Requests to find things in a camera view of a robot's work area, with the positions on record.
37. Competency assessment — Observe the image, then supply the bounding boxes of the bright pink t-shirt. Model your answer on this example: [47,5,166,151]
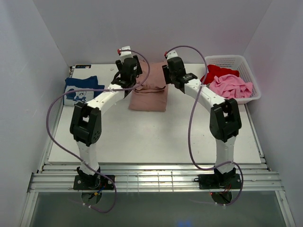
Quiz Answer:
[209,74,253,99]

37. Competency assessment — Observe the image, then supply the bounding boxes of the aluminium table frame rails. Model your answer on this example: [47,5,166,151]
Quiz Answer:
[28,163,284,192]

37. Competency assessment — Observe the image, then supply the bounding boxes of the small blue label sticker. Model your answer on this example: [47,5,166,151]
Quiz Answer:
[75,64,91,69]

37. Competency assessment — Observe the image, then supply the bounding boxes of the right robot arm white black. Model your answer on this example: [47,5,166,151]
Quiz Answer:
[162,56,243,189]

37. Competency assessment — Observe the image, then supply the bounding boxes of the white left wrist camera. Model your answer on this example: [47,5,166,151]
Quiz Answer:
[117,46,133,63]

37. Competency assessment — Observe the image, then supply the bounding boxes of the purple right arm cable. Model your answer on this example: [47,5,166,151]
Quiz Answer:
[165,45,244,206]

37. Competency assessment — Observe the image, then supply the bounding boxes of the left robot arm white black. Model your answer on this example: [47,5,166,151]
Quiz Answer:
[70,54,142,190]

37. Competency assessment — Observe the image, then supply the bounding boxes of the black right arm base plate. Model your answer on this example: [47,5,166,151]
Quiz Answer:
[195,174,242,189]

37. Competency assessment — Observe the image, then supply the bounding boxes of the dusty pink printed t-shirt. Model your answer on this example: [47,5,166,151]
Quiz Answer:
[128,61,169,112]

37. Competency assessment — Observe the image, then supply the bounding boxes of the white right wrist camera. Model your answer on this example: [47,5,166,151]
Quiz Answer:
[164,50,178,61]

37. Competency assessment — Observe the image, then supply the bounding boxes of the white plastic laundry basket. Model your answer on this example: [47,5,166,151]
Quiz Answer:
[205,55,261,105]

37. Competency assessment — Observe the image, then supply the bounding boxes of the red t-shirt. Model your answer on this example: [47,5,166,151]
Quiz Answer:
[200,64,240,85]

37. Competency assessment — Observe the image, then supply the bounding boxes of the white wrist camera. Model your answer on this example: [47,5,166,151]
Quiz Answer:
[164,50,178,61]
[117,46,133,63]

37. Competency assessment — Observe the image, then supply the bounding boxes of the folded blue printed t-shirt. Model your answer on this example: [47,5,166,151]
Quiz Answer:
[63,76,105,106]

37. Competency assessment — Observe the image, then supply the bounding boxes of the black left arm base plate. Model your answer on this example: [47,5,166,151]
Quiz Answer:
[73,175,114,190]

